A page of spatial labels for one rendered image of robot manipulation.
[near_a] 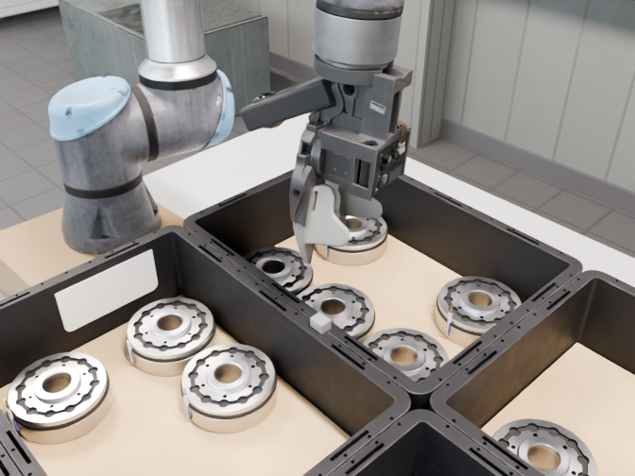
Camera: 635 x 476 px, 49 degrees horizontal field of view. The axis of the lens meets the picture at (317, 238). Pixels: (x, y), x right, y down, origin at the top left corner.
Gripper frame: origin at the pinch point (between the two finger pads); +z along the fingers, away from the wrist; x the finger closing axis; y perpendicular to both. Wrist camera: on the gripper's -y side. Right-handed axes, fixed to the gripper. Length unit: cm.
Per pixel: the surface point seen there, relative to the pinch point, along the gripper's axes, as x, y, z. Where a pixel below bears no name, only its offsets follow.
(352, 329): 3.6, 3.8, 13.0
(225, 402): -13.1, -1.7, 14.7
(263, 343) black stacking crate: -4.1, -3.6, 13.8
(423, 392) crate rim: -7.4, 17.1, 6.3
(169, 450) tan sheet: -19.0, -4.2, 18.1
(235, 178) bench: 46, -47, 27
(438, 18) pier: 205, -73, 30
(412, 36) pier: 201, -81, 38
